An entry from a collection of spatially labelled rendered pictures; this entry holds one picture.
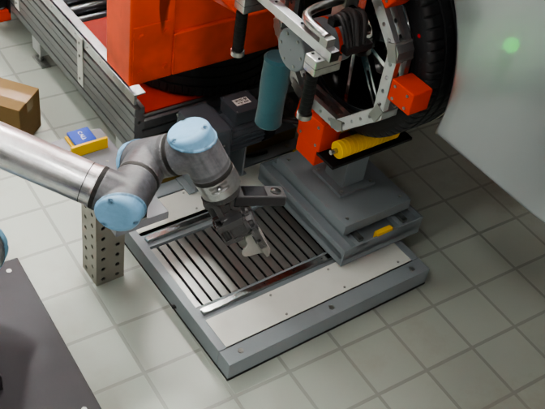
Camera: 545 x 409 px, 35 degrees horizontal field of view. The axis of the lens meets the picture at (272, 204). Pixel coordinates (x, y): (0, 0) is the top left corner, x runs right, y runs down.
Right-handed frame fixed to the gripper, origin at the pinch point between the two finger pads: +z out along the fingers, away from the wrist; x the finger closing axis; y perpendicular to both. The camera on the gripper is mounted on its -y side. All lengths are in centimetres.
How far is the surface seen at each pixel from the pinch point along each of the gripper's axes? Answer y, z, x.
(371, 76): -45, 17, -74
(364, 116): -37, 20, -62
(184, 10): -3, -14, -111
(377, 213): -30, 69, -79
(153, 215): 30, 14, -55
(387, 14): -53, -9, -57
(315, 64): -30, -9, -50
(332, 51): -35, -11, -50
